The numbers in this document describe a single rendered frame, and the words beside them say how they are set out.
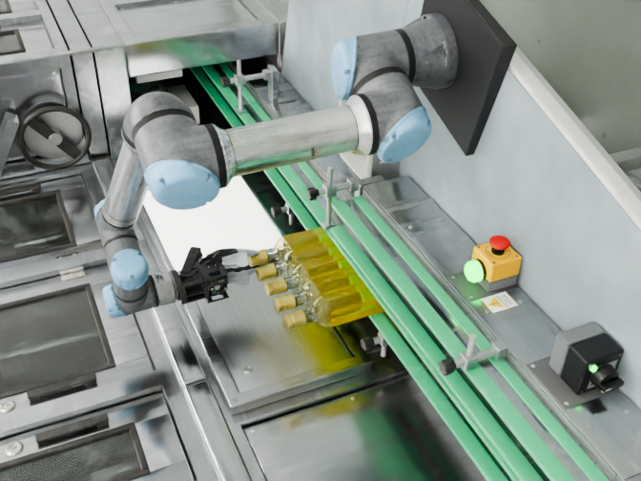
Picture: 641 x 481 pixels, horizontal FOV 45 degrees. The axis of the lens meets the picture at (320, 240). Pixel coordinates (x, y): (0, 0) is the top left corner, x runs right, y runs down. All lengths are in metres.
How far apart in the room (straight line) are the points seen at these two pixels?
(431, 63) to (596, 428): 0.74
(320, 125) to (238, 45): 1.16
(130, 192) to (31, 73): 0.92
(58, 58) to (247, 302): 0.94
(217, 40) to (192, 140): 1.19
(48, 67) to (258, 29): 0.65
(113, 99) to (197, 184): 1.20
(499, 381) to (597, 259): 0.27
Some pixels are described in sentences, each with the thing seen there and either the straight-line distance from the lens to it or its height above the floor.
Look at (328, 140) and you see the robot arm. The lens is 1.42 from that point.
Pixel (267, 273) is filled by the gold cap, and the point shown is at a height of 1.14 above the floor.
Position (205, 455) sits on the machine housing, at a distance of 1.66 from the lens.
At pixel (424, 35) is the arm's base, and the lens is 1.58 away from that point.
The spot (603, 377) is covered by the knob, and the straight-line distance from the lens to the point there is 1.39.
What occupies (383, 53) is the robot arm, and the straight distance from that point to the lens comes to 1.53.
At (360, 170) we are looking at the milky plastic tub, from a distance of 1.96.
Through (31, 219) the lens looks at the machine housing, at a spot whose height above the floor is 1.61.
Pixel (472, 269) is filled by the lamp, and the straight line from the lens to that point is 1.55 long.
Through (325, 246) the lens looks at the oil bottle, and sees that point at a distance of 1.85.
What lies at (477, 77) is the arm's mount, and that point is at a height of 0.78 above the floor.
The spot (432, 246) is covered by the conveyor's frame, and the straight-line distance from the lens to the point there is 1.67.
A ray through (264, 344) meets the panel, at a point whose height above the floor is 1.18.
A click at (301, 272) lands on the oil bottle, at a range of 1.78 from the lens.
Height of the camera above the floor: 1.62
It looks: 20 degrees down
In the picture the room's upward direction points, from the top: 104 degrees counter-clockwise
